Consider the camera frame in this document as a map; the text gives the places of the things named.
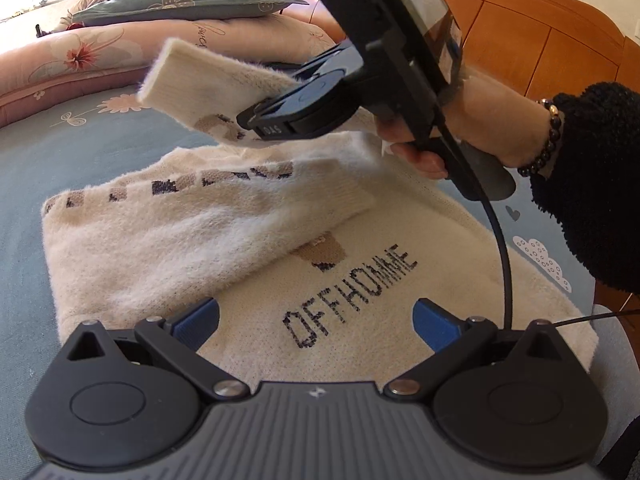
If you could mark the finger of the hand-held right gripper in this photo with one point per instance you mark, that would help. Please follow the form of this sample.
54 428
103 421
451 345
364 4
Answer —
330 60

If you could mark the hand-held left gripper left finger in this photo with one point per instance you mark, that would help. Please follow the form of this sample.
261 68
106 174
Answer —
200 317

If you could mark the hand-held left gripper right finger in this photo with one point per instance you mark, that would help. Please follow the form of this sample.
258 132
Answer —
434 325

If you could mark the cream knit sweater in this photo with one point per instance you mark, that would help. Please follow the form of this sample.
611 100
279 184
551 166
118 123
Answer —
200 240

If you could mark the person's right forearm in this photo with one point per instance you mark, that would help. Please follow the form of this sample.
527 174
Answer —
600 185

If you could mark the person's right hand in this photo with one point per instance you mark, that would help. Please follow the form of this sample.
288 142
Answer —
500 120

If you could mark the wooden headboard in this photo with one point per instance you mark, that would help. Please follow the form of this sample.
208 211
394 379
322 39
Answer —
525 35

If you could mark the person's grey pants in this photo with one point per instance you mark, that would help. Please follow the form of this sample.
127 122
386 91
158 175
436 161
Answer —
617 385

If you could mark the pink floral folded quilt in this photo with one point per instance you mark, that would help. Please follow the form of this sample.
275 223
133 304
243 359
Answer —
50 75

